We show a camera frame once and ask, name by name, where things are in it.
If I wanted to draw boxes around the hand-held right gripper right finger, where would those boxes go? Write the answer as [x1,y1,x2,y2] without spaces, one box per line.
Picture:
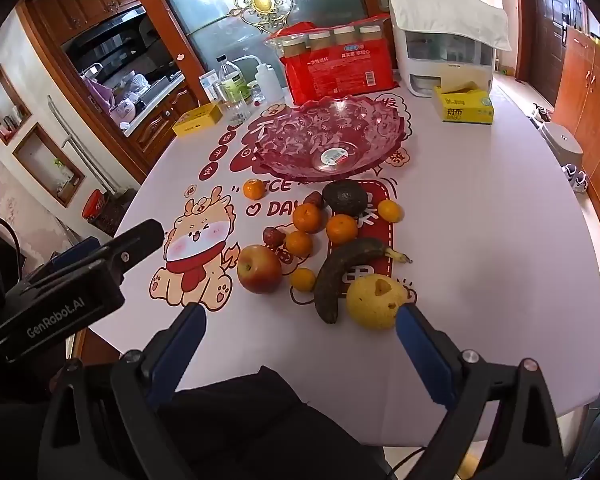
[394,303,567,480]

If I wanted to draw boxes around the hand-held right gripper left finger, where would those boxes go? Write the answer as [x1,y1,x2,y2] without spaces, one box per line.
[39,304,208,480]

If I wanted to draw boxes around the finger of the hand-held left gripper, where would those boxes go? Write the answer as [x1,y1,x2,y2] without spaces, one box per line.
[100,219,166,273]
[27,238,101,286]

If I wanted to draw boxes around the yellow corn piece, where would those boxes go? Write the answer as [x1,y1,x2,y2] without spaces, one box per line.
[346,275,410,332]

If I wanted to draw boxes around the red apple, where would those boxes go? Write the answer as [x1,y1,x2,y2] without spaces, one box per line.
[237,244,283,295]

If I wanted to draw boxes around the pink glass fruit bowl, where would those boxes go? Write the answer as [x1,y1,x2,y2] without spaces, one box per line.
[250,96,411,183]

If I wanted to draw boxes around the person's dark pants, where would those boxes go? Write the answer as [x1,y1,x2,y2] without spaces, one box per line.
[0,365,401,480]

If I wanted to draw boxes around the printed white tablecloth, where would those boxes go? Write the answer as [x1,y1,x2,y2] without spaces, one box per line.
[85,77,600,448]

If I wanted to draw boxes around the wooden lower kitchen cabinets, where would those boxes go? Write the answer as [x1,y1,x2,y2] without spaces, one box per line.
[125,87,206,166]

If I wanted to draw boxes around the wooden kitchen cabinets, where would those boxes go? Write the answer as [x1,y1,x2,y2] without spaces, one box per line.
[125,87,206,166]
[32,0,141,46]

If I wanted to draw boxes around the flat yellow box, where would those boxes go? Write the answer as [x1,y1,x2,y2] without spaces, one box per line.
[172,102,223,137]

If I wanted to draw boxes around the small white blue box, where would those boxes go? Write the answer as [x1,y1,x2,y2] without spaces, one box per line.
[199,72,221,106]

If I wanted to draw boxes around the dark green avocado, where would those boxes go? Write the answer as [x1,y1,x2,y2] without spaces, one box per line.
[322,179,368,216]

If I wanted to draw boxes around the clear green-label plastic bottle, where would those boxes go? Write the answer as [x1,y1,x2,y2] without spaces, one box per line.
[215,55,253,111]

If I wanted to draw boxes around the black range hood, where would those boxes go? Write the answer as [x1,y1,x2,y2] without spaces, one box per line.
[62,7,181,91]

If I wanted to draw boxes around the white squeeze bottle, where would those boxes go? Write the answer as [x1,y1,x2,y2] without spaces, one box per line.
[240,54,281,106]

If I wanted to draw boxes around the pair of shoes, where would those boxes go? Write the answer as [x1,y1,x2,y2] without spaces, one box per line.
[562,162,588,193]

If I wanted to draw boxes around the wooden upper kitchen cabinets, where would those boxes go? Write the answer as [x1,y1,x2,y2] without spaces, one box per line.
[32,0,141,46]

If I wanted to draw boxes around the white round appliance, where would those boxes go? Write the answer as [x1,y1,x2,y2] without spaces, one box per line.
[540,121,583,166]

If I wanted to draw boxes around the yellow tissue box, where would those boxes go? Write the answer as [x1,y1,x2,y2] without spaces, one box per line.
[432,81,495,126]

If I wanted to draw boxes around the frosted glass door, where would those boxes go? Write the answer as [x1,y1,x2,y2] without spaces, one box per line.
[145,0,368,101]

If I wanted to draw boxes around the red plastic package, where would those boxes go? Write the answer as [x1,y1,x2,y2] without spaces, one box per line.
[265,22,401,106]

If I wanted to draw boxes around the white countertop appliance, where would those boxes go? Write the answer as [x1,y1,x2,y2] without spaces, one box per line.
[390,30,496,97]

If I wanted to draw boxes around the wooden wardrobe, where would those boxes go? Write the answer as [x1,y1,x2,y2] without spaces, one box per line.
[550,25,600,281]

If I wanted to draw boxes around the white appliance with cloth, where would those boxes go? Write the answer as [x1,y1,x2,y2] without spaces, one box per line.
[389,0,512,52]

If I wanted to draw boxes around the dark entrance door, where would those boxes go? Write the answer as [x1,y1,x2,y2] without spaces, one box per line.
[515,0,576,106]

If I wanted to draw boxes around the wood-framed wall niche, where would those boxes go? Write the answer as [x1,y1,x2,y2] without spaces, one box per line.
[12,122,86,208]
[0,65,31,133]

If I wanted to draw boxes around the black cable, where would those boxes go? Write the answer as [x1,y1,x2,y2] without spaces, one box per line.
[385,446,433,468]

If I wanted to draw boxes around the metal bar handle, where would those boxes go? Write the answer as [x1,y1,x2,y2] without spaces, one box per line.
[47,97,121,196]

